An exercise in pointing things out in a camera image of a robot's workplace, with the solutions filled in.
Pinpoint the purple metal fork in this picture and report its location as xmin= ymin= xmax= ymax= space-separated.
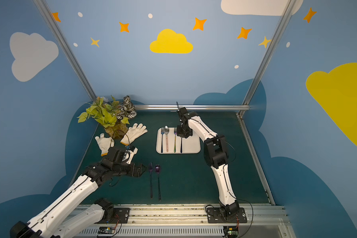
xmin=148 ymin=162 xmax=153 ymax=199

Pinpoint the rainbow iridescent fork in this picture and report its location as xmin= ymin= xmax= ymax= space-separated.
xmin=174 ymin=128 xmax=177 ymax=153

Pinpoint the purple metal spoon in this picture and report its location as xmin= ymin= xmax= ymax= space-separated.
xmin=155 ymin=164 xmax=162 ymax=201

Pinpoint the silver spoon pink handle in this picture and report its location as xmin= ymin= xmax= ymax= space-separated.
xmin=163 ymin=126 xmax=170 ymax=152

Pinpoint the blue metal fork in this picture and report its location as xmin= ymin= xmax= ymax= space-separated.
xmin=160 ymin=128 xmax=164 ymax=154

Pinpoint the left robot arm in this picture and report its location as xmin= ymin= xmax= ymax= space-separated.
xmin=10 ymin=146 xmax=146 ymax=238

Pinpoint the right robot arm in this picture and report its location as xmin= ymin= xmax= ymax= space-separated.
xmin=177 ymin=107 xmax=240 ymax=220

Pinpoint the white rectangular tray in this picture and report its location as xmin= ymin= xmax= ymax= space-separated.
xmin=156 ymin=128 xmax=201 ymax=154

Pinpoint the white glove right of vase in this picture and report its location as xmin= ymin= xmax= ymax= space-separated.
xmin=120 ymin=123 xmax=148 ymax=146

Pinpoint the white glove of vase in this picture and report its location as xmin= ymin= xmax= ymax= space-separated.
xmin=120 ymin=123 xmax=148 ymax=146
xmin=95 ymin=133 xmax=115 ymax=156

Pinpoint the white glove left of vase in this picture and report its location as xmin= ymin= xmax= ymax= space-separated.
xmin=95 ymin=133 xmax=115 ymax=156

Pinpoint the glass vase with plants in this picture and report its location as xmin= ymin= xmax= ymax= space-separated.
xmin=77 ymin=95 xmax=137 ymax=139

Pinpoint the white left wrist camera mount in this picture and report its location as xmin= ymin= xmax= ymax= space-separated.
xmin=122 ymin=146 xmax=138 ymax=165

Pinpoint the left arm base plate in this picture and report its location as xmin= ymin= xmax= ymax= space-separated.
xmin=97 ymin=207 xmax=130 ymax=224

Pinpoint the aluminium back rail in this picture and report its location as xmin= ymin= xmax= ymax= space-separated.
xmin=135 ymin=104 xmax=250 ymax=111

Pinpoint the aluminium front rail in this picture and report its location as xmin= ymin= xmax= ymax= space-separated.
xmin=68 ymin=203 xmax=292 ymax=227

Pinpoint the right aluminium side rail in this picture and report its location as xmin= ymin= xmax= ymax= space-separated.
xmin=237 ymin=113 xmax=276 ymax=206

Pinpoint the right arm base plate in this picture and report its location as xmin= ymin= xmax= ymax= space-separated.
xmin=205 ymin=206 xmax=248 ymax=224

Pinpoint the right corner aluminium post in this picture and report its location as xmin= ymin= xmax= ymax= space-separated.
xmin=242 ymin=0 xmax=297 ymax=106

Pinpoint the corner aluminium post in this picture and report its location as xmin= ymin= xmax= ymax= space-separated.
xmin=33 ymin=0 xmax=97 ymax=101
xmin=242 ymin=0 xmax=297 ymax=106

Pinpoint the left corner aluminium post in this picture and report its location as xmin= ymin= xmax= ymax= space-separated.
xmin=33 ymin=0 xmax=97 ymax=101

